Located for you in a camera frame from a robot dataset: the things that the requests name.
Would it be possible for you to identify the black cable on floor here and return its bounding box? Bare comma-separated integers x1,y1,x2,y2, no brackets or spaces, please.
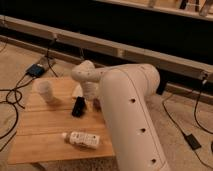
0,74,36,153

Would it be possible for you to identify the translucent plastic cup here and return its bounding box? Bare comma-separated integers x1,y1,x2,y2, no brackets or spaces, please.
35,81,54,103

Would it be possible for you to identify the wooden table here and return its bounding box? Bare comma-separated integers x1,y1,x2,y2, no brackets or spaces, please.
8,77,114,164

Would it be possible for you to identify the black cable right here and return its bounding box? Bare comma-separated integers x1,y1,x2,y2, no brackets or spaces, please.
161,78,213,168

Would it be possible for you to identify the dark purple ceramic bowl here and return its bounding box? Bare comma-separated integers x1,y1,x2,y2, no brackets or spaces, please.
93,98,101,111

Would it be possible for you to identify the black rectangular box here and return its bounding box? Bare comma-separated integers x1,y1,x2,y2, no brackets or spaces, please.
72,97,86,117

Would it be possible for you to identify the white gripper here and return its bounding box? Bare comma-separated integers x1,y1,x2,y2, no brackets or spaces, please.
72,82,98,100

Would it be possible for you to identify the black power brick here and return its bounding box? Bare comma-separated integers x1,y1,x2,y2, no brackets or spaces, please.
184,134,201,150

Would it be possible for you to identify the black power adapter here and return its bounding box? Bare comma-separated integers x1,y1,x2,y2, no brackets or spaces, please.
26,64,45,78

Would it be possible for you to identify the white plastic bottle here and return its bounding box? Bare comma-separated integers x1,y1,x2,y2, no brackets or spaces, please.
62,131,100,149

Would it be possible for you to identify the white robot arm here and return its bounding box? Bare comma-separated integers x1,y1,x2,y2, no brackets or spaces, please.
71,60,171,171

